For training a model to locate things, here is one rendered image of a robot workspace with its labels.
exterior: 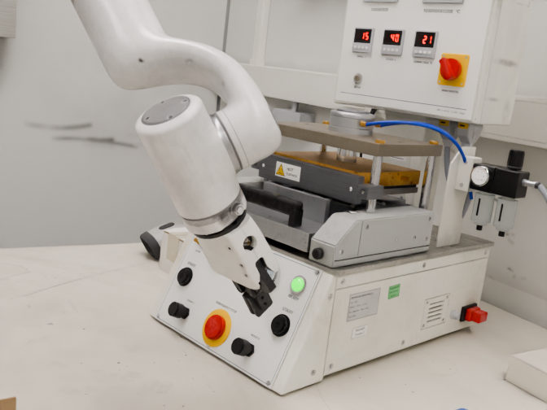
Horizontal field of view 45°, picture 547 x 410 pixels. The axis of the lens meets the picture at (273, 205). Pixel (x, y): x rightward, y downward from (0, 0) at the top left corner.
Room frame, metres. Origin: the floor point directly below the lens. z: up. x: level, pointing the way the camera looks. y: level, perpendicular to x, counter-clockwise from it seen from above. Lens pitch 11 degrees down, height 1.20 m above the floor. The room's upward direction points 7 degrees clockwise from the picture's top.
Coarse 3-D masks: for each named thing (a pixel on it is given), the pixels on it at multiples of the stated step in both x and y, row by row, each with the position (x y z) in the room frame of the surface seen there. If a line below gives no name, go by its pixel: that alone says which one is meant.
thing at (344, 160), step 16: (304, 160) 1.14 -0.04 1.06; (320, 160) 1.14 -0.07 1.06; (336, 160) 1.17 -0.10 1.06; (352, 160) 1.17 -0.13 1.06; (368, 160) 1.23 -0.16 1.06; (368, 176) 1.07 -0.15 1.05; (384, 176) 1.10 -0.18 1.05; (400, 176) 1.13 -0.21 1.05; (416, 176) 1.16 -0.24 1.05; (384, 192) 1.10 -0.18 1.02; (400, 192) 1.14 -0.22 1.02; (416, 192) 1.17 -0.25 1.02
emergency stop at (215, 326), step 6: (210, 318) 1.01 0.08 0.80; (216, 318) 1.00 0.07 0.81; (222, 318) 1.00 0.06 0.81; (210, 324) 1.00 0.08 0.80; (216, 324) 0.99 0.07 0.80; (222, 324) 0.99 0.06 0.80; (204, 330) 1.00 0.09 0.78; (210, 330) 0.99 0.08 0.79; (216, 330) 0.99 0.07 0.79; (222, 330) 0.98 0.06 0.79; (210, 336) 0.99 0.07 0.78; (216, 336) 0.98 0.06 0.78
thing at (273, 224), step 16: (272, 192) 1.13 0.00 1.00; (288, 192) 1.11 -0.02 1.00; (304, 192) 1.09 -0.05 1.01; (256, 208) 1.10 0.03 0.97; (304, 208) 1.08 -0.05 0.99; (320, 208) 1.05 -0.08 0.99; (256, 224) 1.05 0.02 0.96; (272, 224) 1.03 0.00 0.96; (304, 224) 1.03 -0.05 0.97; (320, 224) 1.04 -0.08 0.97; (288, 240) 1.00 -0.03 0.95; (304, 240) 0.98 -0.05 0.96
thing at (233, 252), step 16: (240, 224) 0.81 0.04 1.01; (208, 240) 0.83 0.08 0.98; (224, 240) 0.80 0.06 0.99; (240, 240) 0.80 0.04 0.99; (256, 240) 0.82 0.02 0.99; (208, 256) 0.87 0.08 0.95; (224, 256) 0.82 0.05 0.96; (240, 256) 0.80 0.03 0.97; (256, 256) 0.82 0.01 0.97; (272, 256) 0.84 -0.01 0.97; (224, 272) 0.86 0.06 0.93; (240, 272) 0.82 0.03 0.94; (256, 272) 0.82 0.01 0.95; (256, 288) 0.83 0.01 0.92
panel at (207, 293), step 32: (192, 256) 1.12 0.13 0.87; (288, 256) 0.99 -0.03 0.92; (192, 288) 1.08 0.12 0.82; (224, 288) 1.04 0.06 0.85; (288, 288) 0.96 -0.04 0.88; (160, 320) 1.09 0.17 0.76; (192, 320) 1.04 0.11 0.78; (256, 320) 0.96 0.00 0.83; (288, 320) 0.93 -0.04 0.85; (224, 352) 0.97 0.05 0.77; (256, 352) 0.93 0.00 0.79
